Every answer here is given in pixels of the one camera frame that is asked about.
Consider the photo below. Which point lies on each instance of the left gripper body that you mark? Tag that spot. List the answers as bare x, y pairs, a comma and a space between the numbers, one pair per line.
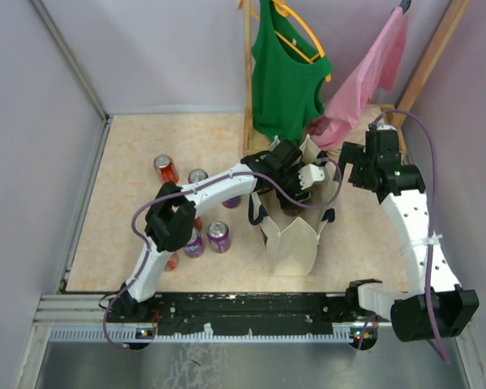
291, 184

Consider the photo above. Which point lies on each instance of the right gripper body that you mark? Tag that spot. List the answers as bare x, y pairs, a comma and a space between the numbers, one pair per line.
359, 173

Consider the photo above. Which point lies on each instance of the purple Fanta can top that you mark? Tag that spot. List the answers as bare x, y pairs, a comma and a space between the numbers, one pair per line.
292, 210

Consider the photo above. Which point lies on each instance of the purple fanta can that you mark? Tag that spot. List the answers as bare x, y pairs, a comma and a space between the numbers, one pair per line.
218, 236
197, 175
232, 202
194, 248
292, 210

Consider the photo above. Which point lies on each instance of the beige canvas tote bag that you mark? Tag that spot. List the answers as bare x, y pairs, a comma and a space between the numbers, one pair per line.
292, 242

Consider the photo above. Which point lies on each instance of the red coke can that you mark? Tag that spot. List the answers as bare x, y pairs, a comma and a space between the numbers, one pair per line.
165, 169
173, 262
198, 224

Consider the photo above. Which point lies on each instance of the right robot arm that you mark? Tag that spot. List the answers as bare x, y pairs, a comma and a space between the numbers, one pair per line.
435, 302

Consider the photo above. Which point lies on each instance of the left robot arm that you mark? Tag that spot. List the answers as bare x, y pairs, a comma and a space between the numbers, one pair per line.
166, 224

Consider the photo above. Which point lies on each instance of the beige folded cloth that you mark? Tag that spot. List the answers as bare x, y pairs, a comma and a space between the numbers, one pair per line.
370, 113

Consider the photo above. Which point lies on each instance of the wooden clothes rack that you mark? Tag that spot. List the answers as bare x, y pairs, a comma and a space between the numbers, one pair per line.
254, 142

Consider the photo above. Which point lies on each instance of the purple Fanta can middle right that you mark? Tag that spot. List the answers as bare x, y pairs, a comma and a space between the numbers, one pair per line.
232, 202

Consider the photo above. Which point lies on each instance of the purple Fanta can middle left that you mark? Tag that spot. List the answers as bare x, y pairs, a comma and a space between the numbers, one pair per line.
197, 175

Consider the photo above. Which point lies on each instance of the pink shirt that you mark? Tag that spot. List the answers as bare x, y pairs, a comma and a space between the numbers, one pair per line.
378, 69

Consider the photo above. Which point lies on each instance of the green tank top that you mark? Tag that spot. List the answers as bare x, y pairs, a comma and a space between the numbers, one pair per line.
287, 78

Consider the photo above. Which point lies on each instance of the purple Fanta can lower right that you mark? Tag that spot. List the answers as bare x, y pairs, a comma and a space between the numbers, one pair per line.
218, 236

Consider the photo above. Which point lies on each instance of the purple Fanta can lower left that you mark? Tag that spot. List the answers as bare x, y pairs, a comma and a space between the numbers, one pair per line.
194, 248

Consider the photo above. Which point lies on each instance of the yellow clothes hanger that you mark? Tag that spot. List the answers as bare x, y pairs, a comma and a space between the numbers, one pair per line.
303, 36

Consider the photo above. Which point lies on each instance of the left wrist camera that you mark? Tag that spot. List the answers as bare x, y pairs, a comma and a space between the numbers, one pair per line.
310, 175

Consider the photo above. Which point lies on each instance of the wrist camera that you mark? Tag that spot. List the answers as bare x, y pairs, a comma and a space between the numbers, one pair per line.
381, 126
310, 175

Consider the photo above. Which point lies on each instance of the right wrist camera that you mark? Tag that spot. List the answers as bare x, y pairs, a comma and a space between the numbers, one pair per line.
381, 126

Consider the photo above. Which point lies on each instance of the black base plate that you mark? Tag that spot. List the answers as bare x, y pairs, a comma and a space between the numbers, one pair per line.
238, 314

